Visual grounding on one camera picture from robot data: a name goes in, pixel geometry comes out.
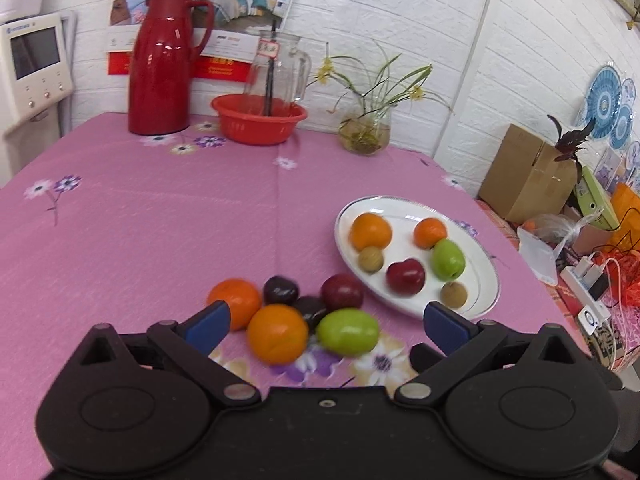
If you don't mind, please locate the white water dispenser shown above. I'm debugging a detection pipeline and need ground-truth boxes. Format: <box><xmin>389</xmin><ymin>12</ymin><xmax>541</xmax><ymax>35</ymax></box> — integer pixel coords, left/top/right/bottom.
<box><xmin>0</xmin><ymin>10</ymin><xmax>78</xmax><ymax>188</ymax></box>

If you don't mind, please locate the clear plastic bag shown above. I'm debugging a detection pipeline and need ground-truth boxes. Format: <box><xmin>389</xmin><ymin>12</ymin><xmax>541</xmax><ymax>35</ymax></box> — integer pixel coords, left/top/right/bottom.
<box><xmin>522</xmin><ymin>212</ymin><xmax>601</xmax><ymax>256</ymax></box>

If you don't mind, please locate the dark purple plum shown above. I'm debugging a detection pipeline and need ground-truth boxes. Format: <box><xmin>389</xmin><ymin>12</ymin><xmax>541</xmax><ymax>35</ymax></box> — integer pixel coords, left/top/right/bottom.
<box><xmin>263</xmin><ymin>275</ymin><xmax>300</xmax><ymax>306</ymax></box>
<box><xmin>291</xmin><ymin>296</ymin><xmax>328</xmax><ymax>333</ymax></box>

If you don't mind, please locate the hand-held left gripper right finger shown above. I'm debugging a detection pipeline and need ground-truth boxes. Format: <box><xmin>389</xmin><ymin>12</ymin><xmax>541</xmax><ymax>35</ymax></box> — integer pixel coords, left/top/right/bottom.
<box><xmin>395</xmin><ymin>302</ymin><xmax>587</xmax><ymax>407</ymax></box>

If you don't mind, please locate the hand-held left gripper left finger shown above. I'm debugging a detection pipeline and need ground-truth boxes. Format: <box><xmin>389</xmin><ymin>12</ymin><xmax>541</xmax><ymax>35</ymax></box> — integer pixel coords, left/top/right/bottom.
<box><xmin>65</xmin><ymin>300</ymin><xmax>262</xmax><ymax>407</ymax></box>

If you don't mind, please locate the green apple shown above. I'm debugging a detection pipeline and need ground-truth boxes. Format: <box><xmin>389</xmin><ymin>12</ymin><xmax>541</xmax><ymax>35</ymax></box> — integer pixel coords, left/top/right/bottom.
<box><xmin>315</xmin><ymin>308</ymin><xmax>380</xmax><ymax>357</ymax></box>
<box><xmin>432</xmin><ymin>238</ymin><xmax>466</xmax><ymax>282</ymax></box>

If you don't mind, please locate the red apple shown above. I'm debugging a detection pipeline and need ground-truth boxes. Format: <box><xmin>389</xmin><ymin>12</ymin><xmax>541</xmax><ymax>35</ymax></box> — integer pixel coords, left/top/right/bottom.
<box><xmin>386</xmin><ymin>258</ymin><xmax>426</xmax><ymax>297</ymax></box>

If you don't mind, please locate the red thermos jug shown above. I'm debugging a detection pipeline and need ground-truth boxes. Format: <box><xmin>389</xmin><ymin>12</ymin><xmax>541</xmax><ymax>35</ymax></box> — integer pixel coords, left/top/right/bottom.
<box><xmin>127</xmin><ymin>0</ymin><xmax>216</xmax><ymax>136</ymax></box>

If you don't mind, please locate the reddish purple plum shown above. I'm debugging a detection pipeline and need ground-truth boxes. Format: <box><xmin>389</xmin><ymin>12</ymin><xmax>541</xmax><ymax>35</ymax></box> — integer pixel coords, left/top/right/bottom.
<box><xmin>320</xmin><ymin>273</ymin><xmax>364</xmax><ymax>312</ymax></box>

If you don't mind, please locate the white power strip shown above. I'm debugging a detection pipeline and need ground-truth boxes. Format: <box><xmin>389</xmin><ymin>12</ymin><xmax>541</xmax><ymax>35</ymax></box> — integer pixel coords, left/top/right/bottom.
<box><xmin>560</xmin><ymin>265</ymin><xmax>613</xmax><ymax>322</ymax></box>

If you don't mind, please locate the orange bag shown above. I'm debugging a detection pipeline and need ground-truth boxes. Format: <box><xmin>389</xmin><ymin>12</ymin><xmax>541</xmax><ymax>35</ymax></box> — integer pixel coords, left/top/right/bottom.
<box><xmin>607</xmin><ymin>182</ymin><xmax>640</xmax><ymax>251</ymax></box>

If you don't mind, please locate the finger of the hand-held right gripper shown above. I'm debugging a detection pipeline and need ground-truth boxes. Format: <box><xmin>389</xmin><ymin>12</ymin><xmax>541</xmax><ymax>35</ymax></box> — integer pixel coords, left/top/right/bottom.
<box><xmin>410</xmin><ymin>342</ymin><xmax>447</xmax><ymax>376</ymax></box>

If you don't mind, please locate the red plastic bag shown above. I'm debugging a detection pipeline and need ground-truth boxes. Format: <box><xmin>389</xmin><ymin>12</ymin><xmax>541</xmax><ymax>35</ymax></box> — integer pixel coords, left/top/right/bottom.
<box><xmin>600</xmin><ymin>255</ymin><xmax>640</xmax><ymax>321</ymax></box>

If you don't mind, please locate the glass pitcher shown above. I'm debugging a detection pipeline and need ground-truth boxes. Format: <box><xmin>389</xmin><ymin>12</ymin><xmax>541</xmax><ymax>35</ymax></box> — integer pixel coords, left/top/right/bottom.
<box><xmin>243</xmin><ymin>30</ymin><xmax>312</xmax><ymax>107</ymax></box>

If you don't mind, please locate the black stirring stick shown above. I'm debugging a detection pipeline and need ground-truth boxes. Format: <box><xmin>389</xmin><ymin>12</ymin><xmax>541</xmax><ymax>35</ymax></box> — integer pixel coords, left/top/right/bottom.
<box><xmin>264</xmin><ymin>15</ymin><xmax>279</xmax><ymax>117</ymax></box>

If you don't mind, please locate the white pouch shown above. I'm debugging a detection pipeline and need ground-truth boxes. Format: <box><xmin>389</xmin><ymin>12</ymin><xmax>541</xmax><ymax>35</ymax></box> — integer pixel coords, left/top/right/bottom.
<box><xmin>517</xmin><ymin>227</ymin><xmax>558</xmax><ymax>286</ymax></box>

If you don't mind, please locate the orange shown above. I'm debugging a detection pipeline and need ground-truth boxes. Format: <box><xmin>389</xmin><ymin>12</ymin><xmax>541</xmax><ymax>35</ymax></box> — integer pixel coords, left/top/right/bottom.
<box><xmin>246</xmin><ymin>304</ymin><xmax>310</xmax><ymax>366</ymax></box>
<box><xmin>349</xmin><ymin>212</ymin><xmax>393</xmax><ymax>252</ymax></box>

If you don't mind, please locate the large blue patterned wall decoration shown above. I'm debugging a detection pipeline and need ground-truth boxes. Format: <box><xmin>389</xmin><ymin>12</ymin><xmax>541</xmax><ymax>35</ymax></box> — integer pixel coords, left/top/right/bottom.
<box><xmin>582</xmin><ymin>62</ymin><xmax>623</xmax><ymax>128</ymax></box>

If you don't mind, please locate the pink floral tablecloth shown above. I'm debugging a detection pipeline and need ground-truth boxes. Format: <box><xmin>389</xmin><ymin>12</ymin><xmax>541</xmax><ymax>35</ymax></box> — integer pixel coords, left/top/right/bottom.
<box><xmin>0</xmin><ymin>112</ymin><xmax>591</xmax><ymax>480</ymax></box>

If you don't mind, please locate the cardboard box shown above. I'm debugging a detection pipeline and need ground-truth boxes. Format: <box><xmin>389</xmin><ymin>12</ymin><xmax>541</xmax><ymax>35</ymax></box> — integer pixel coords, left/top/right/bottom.
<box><xmin>478</xmin><ymin>124</ymin><xmax>578</xmax><ymax>223</ymax></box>

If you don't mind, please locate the black cable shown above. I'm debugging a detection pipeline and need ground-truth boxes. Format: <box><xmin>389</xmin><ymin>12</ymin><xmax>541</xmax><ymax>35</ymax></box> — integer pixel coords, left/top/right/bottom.
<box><xmin>595</xmin><ymin>200</ymin><xmax>640</xmax><ymax>257</ymax></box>

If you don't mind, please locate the tangerine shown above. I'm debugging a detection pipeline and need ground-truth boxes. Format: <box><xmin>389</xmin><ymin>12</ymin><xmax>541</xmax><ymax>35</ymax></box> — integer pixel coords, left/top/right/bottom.
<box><xmin>413</xmin><ymin>217</ymin><xmax>448</xmax><ymax>250</ymax></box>
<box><xmin>206</xmin><ymin>278</ymin><xmax>264</xmax><ymax>332</ymax></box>

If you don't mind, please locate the white plate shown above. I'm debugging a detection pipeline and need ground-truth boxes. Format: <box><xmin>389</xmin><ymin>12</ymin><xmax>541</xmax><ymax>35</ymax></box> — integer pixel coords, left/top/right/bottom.
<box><xmin>334</xmin><ymin>195</ymin><xmax>501</xmax><ymax>322</ymax></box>

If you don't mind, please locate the white round device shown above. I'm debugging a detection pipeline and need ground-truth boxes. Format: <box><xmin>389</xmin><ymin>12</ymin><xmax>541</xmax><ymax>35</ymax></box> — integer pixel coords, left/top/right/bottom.
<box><xmin>577</xmin><ymin>305</ymin><xmax>611</xmax><ymax>336</ymax></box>

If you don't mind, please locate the glass vase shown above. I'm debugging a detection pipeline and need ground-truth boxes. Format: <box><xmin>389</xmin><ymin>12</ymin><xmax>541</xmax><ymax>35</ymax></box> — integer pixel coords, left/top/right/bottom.
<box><xmin>338</xmin><ymin>107</ymin><xmax>392</xmax><ymax>156</ymax></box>

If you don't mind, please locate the yellow flowering orchid plant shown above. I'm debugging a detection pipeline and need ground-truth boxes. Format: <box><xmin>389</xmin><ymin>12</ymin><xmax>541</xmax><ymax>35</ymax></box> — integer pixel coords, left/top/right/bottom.
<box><xmin>307</xmin><ymin>40</ymin><xmax>453</xmax><ymax>154</ymax></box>

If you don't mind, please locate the red plastic basket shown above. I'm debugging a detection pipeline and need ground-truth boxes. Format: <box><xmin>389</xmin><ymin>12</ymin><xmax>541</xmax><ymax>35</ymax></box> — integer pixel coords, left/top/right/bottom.
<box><xmin>211</xmin><ymin>94</ymin><xmax>309</xmax><ymax>147</ymax></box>

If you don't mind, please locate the small blue patterned wall decoration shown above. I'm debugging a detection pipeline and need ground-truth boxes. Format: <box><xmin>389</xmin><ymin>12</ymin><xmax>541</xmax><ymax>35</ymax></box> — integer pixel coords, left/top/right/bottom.
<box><xmin>611</xmin><ymin>105</ymin><xmax>635</xmax><ymax>151</ymax></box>

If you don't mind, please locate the tan longan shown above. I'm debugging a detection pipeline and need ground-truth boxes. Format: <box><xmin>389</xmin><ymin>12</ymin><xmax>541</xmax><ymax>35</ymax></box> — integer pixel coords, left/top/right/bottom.
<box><xmin>358</xmin><ymin>246</ymin><xmax>385</xmax><ymax>274</ymax></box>
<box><xmin>440</xmin><ymin>281</ymin><xmax>469</xmax><ymax>310</ymax></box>

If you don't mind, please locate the white charger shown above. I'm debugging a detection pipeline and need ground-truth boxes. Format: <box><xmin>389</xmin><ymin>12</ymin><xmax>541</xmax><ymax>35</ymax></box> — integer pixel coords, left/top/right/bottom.
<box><xmin>575</xmin><ymin>255</ymin><xmax>606</xmax><ymax>282</ymax></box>

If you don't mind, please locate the plaid cloth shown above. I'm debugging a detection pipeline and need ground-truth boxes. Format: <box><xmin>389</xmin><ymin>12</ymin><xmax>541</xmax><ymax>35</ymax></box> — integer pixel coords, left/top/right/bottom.
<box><xmin>475</xmin><ymin>200</ymin><xmax>640</xmax><ymax>376</ymax></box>

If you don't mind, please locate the dark red leaf plant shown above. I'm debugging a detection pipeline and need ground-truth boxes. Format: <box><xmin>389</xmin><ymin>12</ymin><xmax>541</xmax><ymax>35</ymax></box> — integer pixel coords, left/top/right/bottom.
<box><xmin>546</xmin><ymin>114</ymin><xmax>597</xmax><ymax>181</ymax></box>

